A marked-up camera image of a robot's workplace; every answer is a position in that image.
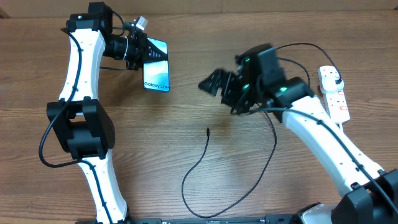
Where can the Samsung Galaxy smartphone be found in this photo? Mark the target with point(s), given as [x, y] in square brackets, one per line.
[156, 75]

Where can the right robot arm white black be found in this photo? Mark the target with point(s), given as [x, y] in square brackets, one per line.
[368, 193]

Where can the white charger plug adapter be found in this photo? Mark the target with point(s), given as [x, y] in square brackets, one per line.
[329, 85]

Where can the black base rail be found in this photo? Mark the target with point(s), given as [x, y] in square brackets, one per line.
[268, 219]

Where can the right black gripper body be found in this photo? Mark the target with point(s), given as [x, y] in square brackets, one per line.
[240, 92]

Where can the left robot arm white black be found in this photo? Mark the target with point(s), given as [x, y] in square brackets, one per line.
[81, 125]

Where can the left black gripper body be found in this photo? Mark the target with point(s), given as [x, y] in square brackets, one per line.
[136, 50]

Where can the white power strip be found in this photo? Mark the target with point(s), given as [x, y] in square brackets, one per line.
[335, 103]

